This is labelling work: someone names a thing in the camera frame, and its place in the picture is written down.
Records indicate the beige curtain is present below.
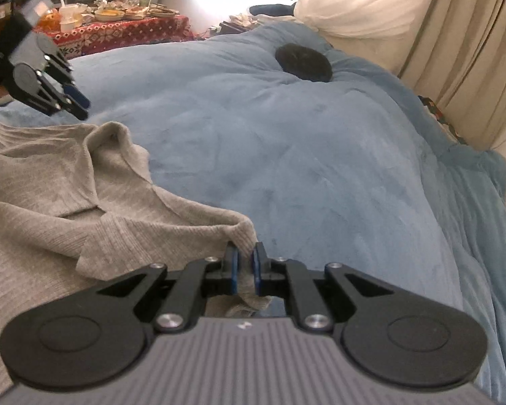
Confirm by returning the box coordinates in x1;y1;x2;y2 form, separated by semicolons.
398;0;506;153

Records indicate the white pillow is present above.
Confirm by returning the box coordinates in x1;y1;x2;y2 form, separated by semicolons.
293;0;445;77

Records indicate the dark blue cloth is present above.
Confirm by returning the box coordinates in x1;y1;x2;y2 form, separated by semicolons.
249;3;298;18

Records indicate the orange snack bag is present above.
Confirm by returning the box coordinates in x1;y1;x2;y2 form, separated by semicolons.
38;10;64;31

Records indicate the colourful patterned cloth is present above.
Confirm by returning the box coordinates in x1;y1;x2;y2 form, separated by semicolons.
419;96;465;145

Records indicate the black round patch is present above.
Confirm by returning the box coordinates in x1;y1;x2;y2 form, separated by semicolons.
275;43;333;82

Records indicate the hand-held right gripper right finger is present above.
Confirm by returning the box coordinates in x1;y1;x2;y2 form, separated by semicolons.
252;241;396;333

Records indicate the blue fleece blanket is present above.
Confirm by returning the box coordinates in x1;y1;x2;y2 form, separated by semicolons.
0;21;506;405

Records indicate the white cup with straw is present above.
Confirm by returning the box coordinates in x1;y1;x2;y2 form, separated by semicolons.
57;0;84;32

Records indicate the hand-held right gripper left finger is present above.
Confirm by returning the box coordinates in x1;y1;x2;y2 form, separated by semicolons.
93;241;240;333

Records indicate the red patterned tablecloth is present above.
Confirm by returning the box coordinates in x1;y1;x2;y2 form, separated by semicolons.
34;15;195;60

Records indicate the grey knit sweater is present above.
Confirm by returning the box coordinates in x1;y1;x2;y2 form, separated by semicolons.
0;120;271;403

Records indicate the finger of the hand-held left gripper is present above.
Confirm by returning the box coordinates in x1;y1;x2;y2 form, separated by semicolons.
42;51;90;109
27;74;89;120

